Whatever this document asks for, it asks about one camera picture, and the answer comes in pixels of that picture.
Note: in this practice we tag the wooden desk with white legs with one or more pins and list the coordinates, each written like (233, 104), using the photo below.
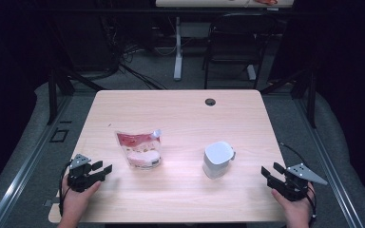
(178, 47)

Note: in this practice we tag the red and white spout pouch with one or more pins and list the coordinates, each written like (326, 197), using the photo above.
(139, 152)

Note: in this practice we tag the black table grommet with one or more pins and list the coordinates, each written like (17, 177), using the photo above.
(210, 102)

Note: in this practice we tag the grey tape strip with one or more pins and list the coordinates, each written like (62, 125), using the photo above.
(48, 203)

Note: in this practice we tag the person's left hand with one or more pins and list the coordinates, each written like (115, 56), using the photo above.
(76, 202)

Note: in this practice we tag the black metal stand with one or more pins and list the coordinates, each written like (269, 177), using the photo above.
(52, 95)
(312, 101)

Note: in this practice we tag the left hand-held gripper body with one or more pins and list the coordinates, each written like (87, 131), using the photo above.
(80, 177)

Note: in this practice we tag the aluminium floor rail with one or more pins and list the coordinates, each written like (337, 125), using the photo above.
(318, 142)
(25, 167)

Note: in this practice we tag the person's right hand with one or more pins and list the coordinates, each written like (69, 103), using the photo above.
(296, 213)

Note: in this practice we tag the black folding chair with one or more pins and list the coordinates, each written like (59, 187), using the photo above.
(238, 47)

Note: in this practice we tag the orange object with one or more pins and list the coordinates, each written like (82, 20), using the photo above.
(267, 2)

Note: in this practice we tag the white flip-lid container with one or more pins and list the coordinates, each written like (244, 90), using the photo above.
(217, 158)

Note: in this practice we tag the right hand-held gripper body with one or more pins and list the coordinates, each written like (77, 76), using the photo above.
(294, 188)

